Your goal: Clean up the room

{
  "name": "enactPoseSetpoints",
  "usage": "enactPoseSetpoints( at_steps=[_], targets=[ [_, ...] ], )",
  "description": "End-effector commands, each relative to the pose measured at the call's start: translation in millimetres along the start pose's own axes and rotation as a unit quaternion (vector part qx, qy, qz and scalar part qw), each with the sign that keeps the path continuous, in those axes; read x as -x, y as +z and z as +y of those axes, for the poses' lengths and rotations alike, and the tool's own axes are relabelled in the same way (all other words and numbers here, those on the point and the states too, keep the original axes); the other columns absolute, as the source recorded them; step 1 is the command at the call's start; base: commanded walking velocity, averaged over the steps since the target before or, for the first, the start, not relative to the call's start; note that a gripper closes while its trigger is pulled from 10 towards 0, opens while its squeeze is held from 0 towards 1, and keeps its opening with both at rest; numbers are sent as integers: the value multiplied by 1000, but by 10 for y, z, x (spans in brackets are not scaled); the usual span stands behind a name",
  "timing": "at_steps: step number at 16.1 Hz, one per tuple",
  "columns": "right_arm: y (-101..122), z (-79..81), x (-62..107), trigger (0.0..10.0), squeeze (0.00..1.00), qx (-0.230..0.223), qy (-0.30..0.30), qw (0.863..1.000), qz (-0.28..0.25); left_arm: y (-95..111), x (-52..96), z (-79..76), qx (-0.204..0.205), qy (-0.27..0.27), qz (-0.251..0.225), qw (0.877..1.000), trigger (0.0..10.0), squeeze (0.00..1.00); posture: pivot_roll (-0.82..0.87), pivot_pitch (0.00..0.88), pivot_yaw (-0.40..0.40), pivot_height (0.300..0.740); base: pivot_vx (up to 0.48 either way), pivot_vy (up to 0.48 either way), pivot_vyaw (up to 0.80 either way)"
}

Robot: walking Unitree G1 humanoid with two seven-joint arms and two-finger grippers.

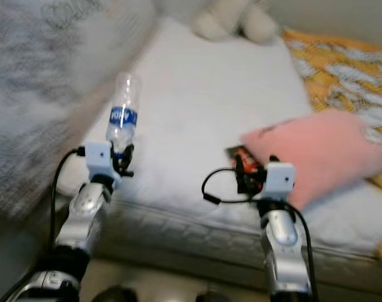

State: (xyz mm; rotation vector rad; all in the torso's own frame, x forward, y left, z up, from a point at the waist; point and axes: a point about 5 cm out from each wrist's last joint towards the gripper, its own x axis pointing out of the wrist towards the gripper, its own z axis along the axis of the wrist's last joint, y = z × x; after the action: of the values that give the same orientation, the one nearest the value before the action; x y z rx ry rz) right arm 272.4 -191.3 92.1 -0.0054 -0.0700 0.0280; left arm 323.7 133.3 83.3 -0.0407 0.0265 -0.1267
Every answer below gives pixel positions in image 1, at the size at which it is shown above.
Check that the book with red green cover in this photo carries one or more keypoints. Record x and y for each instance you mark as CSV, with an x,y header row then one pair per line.
x,y
236,162

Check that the clear plastic bottle blue label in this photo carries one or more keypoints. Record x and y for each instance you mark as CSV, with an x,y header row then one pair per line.
x,y
121,116

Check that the pink pillow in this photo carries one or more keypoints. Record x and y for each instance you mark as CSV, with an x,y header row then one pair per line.
x,y
323,148

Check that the yellow cartoon print blanket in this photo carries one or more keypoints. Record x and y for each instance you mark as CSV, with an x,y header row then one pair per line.
x,y
342,75

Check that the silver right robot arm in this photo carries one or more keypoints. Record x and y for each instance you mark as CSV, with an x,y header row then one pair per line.
x,y
282,239

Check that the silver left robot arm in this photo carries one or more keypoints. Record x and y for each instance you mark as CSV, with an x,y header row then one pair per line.
x,y
87,220

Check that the white quilted mattress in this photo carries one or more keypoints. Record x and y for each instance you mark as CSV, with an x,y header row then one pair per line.
x,y
203,94

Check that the grey printed headboard panel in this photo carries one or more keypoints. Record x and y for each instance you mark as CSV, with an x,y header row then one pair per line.
x,y
39,94

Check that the beige plush toy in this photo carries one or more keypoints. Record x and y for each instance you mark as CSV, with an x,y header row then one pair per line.
x,y
228,22

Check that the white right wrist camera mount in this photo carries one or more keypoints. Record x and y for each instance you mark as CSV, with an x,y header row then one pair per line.
x,y
279,179

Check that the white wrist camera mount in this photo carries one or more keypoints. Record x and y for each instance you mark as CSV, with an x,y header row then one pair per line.
x,y
99,160
279,179

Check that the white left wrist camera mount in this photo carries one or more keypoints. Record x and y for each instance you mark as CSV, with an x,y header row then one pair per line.
x,y
99,160

